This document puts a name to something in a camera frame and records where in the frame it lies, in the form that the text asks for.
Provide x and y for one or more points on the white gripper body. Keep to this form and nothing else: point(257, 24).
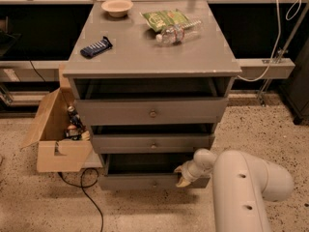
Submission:
point(189, 172)

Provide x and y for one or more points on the grey bottom drawer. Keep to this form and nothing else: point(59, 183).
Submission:
point(141, 171)

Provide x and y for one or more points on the grey drawer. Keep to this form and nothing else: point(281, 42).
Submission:
point(141, 171)
point(150, 143)
point(151, 112)

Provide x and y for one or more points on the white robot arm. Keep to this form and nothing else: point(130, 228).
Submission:
point(241, 185)

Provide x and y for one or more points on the grey middle drawer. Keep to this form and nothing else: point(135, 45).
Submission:
point(150, 143)

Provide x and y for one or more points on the grey top drawer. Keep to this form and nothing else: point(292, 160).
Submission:
point(151, 112)

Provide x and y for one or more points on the grey wooden drawer cabinet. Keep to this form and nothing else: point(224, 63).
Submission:
point(138, 67)

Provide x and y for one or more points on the open cardboard box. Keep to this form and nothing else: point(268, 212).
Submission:
point(47, 131)

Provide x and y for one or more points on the items inside cardboard box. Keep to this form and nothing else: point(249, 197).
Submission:
point(76, 130)

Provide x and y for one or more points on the dark cabinet at right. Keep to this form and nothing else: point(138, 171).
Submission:
point(296, 88)

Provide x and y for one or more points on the clear plastic water bottle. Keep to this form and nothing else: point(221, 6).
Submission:
point(179, 33)

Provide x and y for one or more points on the green chip bag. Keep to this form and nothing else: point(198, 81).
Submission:
point(160, 19)

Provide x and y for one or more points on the beige ceramic bowl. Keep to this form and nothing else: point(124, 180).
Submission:
point(117, 8)

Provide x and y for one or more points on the metal frame strut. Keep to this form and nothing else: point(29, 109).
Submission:
point(277, 56)

